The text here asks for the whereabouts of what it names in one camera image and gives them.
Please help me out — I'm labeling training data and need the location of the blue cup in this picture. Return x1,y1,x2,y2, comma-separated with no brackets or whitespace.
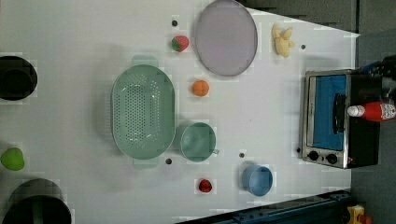
241,164,273,197

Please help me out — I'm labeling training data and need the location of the green plush pear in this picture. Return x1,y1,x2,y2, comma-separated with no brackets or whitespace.
1,147,25,171

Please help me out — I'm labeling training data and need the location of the yellow plush banana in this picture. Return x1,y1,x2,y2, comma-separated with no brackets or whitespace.
272,24,294,58

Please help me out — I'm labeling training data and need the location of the silver black toaster oven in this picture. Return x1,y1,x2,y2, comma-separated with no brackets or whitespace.
301,70,382,169

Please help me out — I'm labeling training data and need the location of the small red plush fruit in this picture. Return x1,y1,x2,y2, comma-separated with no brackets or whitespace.
198,179,212,193

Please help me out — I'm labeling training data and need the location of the black round base upper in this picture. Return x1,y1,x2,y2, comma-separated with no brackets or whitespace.
0,56,37,101

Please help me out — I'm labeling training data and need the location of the green perforated colander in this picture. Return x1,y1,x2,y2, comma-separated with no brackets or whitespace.
111,55,176,170

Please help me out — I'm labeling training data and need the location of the red plush ketchup bottle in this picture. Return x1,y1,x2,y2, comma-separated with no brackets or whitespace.
346,102,396,122

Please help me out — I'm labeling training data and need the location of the red green plush strawberry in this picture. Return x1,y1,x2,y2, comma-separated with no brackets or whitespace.
172,35,190,52

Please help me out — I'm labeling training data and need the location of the green cup with handle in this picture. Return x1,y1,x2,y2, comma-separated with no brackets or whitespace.
177,122,219,162

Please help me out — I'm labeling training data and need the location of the grey round plate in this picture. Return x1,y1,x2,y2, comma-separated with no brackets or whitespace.
194,0,258,77

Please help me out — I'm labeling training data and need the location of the orange plush fruit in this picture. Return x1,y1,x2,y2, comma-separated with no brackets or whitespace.
191,80,209,97

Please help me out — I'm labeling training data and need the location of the blue metal frame rail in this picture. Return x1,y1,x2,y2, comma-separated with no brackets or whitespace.
178,190,356,224

